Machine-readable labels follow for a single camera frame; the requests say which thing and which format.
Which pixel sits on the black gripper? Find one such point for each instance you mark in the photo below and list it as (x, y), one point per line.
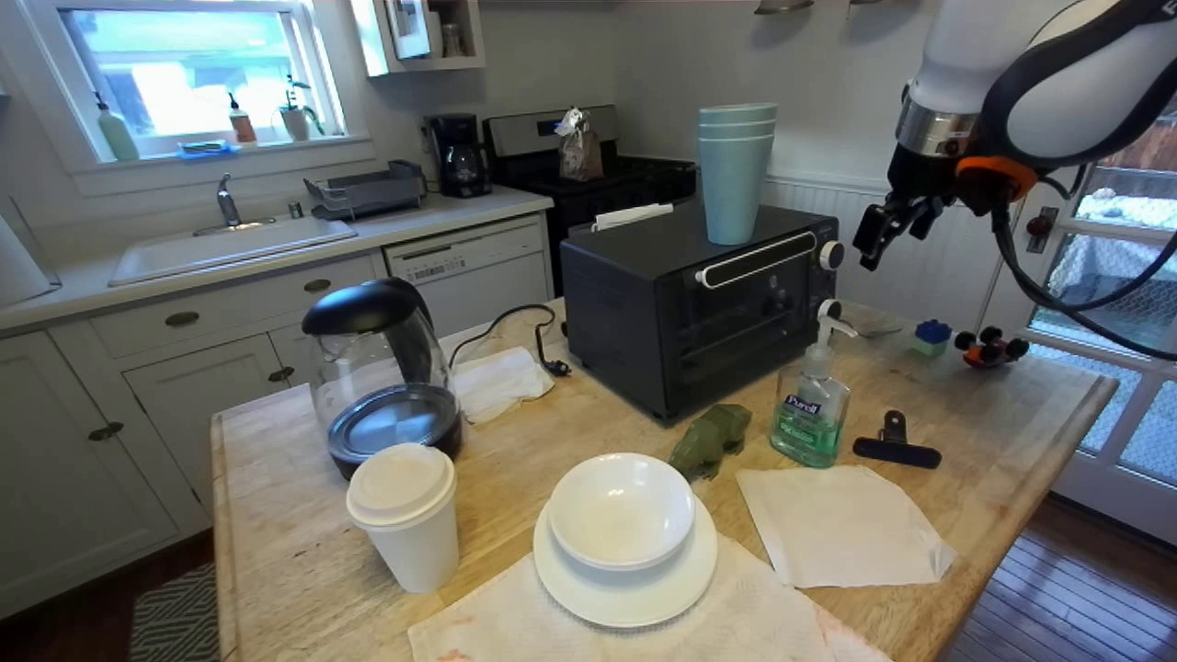
(918, 184)

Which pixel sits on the white black toaster oven knob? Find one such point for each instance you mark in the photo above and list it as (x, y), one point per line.
(833, 256)
(827, 310)

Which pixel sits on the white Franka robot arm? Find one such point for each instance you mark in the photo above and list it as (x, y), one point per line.
(1077, 86)

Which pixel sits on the black toaster oven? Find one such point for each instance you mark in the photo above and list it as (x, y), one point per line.
(662, 319)

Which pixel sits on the silver toaster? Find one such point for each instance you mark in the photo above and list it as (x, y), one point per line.
(364, 190)

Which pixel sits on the blue green toy brick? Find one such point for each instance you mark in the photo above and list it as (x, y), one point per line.
(935, 335)

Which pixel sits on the orange toy car black wheels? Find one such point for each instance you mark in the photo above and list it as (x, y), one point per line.
(990, 347)

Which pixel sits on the teal plastic cup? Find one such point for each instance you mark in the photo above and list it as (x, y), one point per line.
(735, 112)
(735, 190)
(735, 123)

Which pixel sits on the green hand sanitizer pump bottle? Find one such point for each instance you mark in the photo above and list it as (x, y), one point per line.
(811, 418)

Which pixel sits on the black binder clip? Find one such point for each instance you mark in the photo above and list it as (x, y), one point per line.
(902, 451)

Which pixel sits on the white flat packet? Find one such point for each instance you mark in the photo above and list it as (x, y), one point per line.
(629, 216)

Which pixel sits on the green sponge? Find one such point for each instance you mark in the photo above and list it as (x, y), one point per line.
(710, 444)

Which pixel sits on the black kitchen stove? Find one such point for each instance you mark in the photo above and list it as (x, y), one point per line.
(611, 184)

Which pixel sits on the white folded napkin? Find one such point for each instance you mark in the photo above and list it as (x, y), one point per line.
(838, 529)

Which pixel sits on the clear tied bag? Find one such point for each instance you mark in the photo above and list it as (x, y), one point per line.
(578, 147)

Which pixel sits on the white door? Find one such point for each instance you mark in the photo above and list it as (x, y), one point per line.
(1104, 489)

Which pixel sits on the white bowl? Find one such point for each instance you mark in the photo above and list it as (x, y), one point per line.
(618, 510)

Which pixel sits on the white crumpled paper towel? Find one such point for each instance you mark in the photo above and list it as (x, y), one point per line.
(502, 385)

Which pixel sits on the black coffee maker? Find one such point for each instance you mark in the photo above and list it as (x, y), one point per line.
(457, 156)

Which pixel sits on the white round plate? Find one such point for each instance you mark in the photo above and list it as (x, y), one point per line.
(625, 600)

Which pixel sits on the glass kettle black lid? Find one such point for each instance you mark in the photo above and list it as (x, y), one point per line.
(381, 379)

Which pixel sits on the white paper cup with lid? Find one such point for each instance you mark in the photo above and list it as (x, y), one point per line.
(406, 515)

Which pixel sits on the white red-stained cloth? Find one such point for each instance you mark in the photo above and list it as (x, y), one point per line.
(491, 629)

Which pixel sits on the small red-labelled bottle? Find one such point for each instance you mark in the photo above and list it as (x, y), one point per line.
(241, 123)

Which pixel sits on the white kitchen sink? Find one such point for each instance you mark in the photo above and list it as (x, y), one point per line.
(225, 243)

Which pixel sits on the silver sink faucet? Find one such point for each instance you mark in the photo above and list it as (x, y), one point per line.
(225, 205)

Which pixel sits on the blue sponge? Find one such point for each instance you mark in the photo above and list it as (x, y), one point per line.
(208, 151)

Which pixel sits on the white kitchen counter cabinet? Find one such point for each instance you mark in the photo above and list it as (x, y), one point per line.
(186, 353)

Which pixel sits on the kitchen window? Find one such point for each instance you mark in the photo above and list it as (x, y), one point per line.
(186, 76)

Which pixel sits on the white green soap bottle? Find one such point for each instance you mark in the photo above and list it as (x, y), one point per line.
(120, 133)

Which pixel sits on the grey patterned floor rug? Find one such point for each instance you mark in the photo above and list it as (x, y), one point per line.
(179, 619)

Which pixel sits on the white wall shelf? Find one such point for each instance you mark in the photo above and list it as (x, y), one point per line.
(410, 39)

